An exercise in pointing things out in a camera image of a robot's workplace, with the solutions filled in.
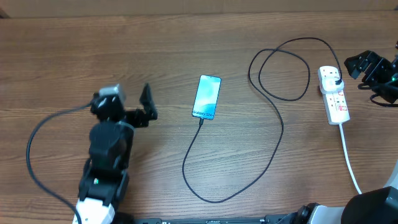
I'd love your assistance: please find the dark blue Galaxy smartphone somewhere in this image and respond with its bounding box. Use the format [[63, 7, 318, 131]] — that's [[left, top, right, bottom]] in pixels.
[[192, 75, 221, 120]]

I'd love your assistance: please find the black USB charging cable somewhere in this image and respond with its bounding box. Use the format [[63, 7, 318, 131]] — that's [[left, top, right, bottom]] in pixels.
[[182, 37, 344, 204]]

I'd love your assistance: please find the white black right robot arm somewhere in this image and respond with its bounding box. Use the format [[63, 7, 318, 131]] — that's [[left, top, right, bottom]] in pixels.
[[279, 50, 397, 224]]

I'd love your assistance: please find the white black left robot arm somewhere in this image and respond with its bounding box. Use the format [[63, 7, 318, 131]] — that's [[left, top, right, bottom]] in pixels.
[[73, 84, 157, 224]]

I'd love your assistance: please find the white charger plug adapter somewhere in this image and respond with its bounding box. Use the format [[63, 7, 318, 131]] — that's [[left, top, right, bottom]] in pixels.
[[320, 77, 345, 94]]

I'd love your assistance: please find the white power extension strip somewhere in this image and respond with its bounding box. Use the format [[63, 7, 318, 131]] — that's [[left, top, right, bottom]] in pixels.
[[317, 65, 351, 126]]

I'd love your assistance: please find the white power strip cord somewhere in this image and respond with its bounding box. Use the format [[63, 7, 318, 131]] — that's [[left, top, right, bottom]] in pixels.
[[338, 123, 363, 195]]

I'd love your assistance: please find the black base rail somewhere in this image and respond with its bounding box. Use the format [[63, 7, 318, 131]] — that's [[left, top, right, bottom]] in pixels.
[[133, 213, 297, 224]]

